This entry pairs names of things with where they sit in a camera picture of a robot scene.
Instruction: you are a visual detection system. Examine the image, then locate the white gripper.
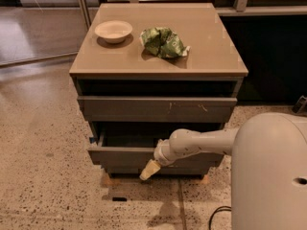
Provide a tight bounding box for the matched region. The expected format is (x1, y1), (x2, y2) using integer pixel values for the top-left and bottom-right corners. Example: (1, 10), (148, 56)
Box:
(139, 139), (174, 181)

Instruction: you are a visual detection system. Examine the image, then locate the grey drawer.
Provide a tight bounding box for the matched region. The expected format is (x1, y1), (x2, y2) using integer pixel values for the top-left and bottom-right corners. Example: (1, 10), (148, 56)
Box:
(88, 122), (222, 174)
(78, 96), (237, 123)
(105, 167), (209, 176)

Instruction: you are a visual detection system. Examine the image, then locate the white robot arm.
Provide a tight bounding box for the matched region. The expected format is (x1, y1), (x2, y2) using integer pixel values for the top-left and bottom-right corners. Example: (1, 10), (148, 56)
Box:
(140, 112), (307, 230)

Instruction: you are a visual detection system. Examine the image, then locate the grey bottom drawer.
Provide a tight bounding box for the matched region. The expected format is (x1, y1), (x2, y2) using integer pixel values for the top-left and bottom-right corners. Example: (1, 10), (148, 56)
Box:
(105, 167), (209, 176)

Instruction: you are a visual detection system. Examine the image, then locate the grey top drawer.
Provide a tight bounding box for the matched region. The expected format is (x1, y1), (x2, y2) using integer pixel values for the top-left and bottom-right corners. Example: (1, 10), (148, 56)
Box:
(78, 96), (237, 123)

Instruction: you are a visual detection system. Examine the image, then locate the grey drawer cabinet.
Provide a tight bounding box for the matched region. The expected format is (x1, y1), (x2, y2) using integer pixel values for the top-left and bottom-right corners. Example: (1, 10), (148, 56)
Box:
(69, 4), (248, 177)

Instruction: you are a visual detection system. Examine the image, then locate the black floor marker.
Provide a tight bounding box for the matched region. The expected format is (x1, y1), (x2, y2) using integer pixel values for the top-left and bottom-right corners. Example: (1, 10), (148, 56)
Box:
(112, 197), (127, 202)

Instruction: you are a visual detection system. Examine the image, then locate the crumpled green chip bag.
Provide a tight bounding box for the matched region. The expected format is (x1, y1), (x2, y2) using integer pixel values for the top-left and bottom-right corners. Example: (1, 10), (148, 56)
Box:
(140, 27), (190, 59)

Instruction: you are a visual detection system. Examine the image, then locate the white paper bowl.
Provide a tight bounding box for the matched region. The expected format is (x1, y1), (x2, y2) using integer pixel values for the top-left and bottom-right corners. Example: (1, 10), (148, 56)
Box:
(94, 20), (132, 44)

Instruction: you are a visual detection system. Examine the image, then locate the dark object on floor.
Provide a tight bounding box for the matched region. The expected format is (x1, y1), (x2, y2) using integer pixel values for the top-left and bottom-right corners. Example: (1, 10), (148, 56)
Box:
(292, 96), (307, 114)

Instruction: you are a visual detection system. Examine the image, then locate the black cable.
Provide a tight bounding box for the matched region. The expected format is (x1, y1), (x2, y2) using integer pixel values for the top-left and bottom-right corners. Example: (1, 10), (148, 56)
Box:
(208, 205), (232, 230)

